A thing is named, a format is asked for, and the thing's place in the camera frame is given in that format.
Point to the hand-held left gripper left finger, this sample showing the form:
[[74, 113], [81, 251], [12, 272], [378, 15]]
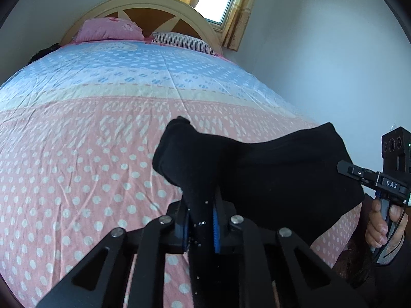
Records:
[[181, 232]]

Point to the pink blue dotted quilt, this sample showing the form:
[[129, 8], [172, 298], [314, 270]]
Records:
[[80, 134]]

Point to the person's right hand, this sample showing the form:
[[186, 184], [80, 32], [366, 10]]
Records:
[[376, 231]]

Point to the cream wooden headboard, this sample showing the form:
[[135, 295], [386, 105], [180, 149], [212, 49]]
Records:
[[144, 4]]

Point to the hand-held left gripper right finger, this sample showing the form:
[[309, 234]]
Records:
[[216, 231]]

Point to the striped pillow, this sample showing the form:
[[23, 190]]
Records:
[[183, 41]]

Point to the person's dark jacket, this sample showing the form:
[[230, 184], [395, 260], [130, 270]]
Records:
[[398, 284]]

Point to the black pants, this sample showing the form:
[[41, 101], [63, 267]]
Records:
[[273, 173]]

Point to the pink pillow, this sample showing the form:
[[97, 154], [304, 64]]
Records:
[[109, 29]]

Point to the person's right forearm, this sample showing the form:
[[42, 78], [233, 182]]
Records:
[[393, 251]]

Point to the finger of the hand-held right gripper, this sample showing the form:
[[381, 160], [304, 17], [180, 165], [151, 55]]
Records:
[[356, 171]]

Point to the dark cloth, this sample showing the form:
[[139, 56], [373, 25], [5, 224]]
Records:
[[43, 53]]

